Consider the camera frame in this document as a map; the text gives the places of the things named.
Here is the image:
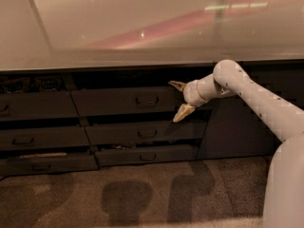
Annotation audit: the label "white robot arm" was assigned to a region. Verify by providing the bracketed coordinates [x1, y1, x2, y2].
[169, 60, 304, 228]

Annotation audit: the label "items in left drawer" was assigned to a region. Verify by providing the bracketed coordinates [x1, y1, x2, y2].
[0, 76, 64, 94]

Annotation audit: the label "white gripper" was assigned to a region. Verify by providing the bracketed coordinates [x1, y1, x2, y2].
[168, 80, 207, 123]

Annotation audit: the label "grey drawer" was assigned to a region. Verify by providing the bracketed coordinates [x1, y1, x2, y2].
[0, 126, 89, 151]
[85, 121, 207, 145]
[95, 144, 199, 166]
[0, 154, 99, 177]
[0, 91, 78, 122]
[71, 86, 183, 116]

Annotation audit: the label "grey cabinet door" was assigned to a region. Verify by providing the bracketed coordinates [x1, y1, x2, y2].
[198, 67, 304, 159]

